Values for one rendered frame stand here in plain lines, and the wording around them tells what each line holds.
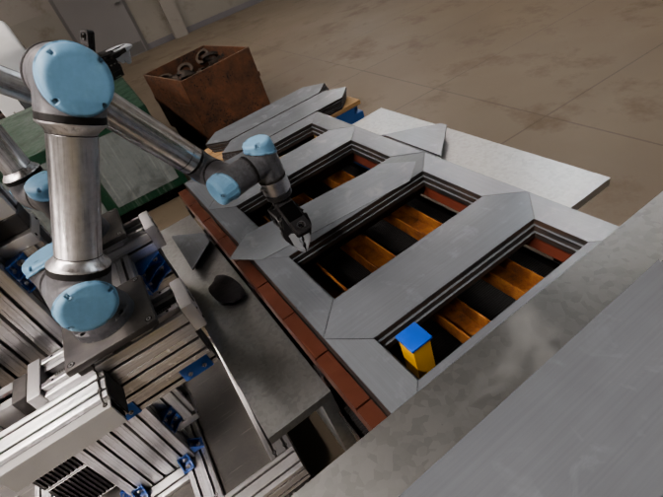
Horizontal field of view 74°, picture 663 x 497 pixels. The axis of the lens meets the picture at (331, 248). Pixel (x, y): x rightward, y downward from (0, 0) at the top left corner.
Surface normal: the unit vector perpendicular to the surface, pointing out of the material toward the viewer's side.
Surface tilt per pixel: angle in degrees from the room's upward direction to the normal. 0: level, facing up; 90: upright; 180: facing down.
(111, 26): 90
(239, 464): 0
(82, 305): 97
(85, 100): 81
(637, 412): 0
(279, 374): 0
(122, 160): 90
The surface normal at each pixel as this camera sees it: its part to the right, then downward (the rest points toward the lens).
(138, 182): 0.49, 0.45
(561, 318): -0.27, -0.74
